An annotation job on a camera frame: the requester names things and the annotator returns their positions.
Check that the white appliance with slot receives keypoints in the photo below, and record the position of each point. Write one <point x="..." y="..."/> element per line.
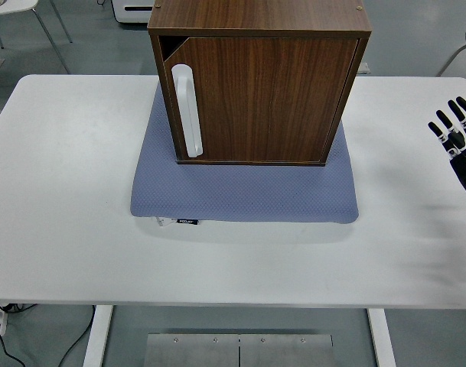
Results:
<point x="135" y="15"/>

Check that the blue-grey textured mat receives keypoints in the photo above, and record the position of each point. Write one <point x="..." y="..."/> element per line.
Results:
<point x="217" y="191"/>

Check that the brown wooden cabinet door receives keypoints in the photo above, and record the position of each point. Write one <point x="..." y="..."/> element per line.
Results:
<point x="274" y="99"/>

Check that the grey metal plate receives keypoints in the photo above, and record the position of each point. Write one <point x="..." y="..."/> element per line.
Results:
<point x="190" y="351"/>
<point x="286" y="351"/>

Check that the dark mat label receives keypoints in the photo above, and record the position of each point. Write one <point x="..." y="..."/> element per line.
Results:
<point x="188" y="221"/>

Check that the white table leg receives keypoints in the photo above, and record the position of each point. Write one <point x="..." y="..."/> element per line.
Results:
<point x="97" y="336"/>
<point x="382" y="340"/>

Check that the brown wooden cabinet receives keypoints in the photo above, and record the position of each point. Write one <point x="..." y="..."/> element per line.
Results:
<point x="255" y="15"/>

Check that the white chair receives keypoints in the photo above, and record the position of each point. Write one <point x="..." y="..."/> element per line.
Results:
<point x="10" y="5"/>

